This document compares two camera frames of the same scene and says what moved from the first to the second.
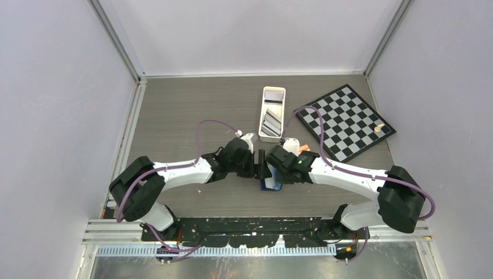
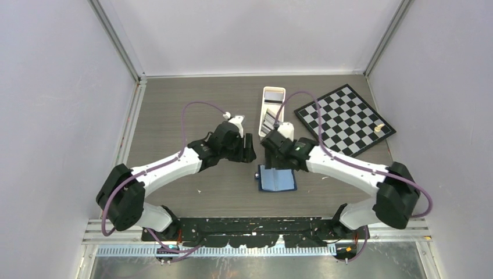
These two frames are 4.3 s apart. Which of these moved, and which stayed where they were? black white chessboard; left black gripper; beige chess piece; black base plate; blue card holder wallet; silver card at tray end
Moved: left black gripper; blue card holder wallet
Stayed: black base plate; beige chess piece; black white chessboard; silver card at tray end
